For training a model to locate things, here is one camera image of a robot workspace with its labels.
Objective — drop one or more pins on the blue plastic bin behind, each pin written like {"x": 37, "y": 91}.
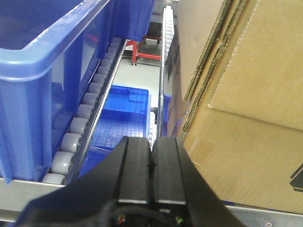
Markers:
{"x": 133, "y": 19}

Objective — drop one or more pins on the blue plastic bin upper left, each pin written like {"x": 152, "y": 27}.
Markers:
{"x": 48, "y": 52}

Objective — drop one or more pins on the grey roller track left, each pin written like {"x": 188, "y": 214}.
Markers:
{"x": 68, "y": 159}

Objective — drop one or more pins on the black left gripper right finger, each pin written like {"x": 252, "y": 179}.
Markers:
{"x": 181, "y": 193}

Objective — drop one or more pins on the white roller track right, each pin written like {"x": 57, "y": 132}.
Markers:
{"x": 160, "y": 114}

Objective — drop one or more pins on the brown cardboard box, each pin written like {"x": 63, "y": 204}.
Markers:
{"x": 237, "y": 98}

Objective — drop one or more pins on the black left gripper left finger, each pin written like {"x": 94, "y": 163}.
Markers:
{"x": 113, "y": 193}

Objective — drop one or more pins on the blue plastic bin lower shelf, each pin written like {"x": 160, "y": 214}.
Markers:
{"x": 126, "y": 113}

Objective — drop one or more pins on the blue plastic bin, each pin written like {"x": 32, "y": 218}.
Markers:
{"x": 48, "y": 52}
{"x": 133, "y": 19}

